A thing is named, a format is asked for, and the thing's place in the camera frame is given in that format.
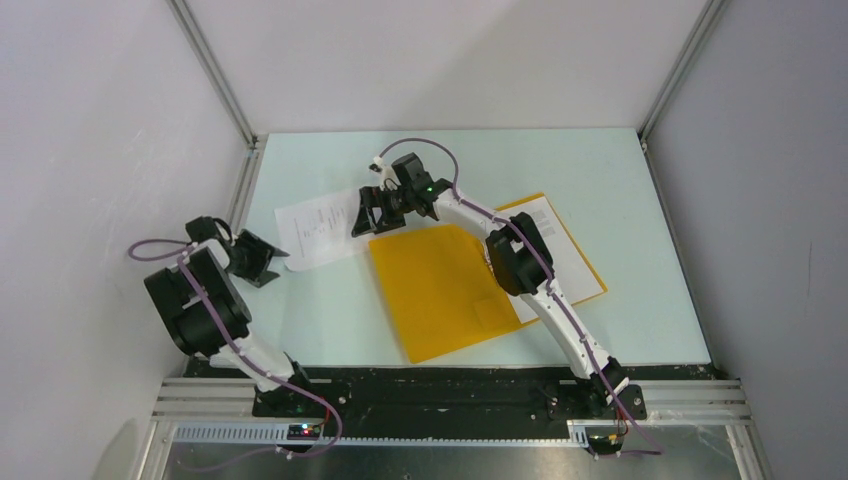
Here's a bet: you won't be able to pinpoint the yellow plastic folder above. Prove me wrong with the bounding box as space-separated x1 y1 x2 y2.
368 192 609 366

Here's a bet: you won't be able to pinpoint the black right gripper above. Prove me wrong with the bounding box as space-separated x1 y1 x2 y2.
351 187 414 239

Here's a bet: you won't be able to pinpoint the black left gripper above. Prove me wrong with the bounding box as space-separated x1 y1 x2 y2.
224 230 287 288

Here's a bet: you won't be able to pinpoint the aluminium frame rail left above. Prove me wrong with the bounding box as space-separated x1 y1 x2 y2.
165 0 260 150

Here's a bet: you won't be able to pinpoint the front aluminium rail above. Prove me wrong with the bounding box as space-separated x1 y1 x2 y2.
152 378 753 447

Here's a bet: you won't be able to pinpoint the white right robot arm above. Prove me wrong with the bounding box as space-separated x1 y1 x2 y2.
351 153 630 418

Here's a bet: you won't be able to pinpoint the controller board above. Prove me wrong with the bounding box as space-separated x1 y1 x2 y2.
286 423 323 442
587 434 624 457

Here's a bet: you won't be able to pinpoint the aluminium frame rail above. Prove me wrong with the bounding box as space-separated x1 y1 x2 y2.
638 0 730 145
165 0 260 150

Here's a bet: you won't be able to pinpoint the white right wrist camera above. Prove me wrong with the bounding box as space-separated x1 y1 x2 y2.
369 156 386 174

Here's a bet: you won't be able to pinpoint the aluminium frame rail right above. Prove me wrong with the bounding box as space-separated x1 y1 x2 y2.
638 0 730 145

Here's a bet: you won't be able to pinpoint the white printed paper sheets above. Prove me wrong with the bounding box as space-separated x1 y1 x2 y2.
498 193 608 305

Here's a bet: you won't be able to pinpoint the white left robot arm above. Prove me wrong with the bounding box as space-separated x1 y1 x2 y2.
144 216 317 416

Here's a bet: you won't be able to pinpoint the right controller board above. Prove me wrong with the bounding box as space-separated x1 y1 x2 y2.
587 434 624 457

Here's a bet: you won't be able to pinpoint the left controller board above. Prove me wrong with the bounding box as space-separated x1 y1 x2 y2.
286 423 323 442

